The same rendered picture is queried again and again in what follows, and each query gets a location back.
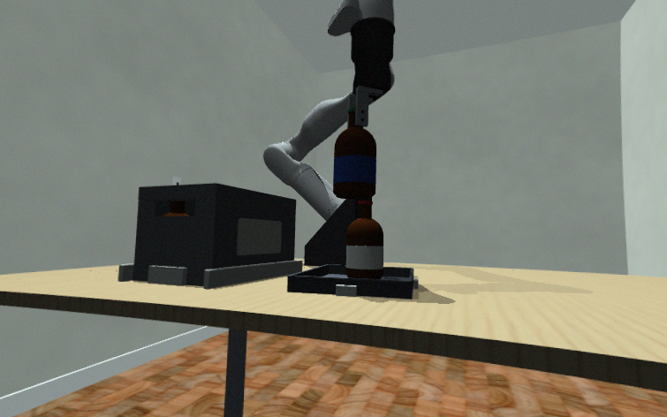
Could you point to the brown bottle with blue label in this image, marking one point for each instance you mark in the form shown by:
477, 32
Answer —
354, 162

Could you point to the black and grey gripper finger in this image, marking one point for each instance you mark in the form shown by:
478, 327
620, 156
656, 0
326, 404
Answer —
361, 107
352, 102

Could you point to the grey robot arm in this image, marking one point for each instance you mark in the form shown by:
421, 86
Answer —
317, 126

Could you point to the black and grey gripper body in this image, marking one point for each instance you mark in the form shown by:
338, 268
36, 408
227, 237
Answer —
371, 24

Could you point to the grey bottle crate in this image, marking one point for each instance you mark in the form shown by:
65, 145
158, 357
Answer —
227, 227

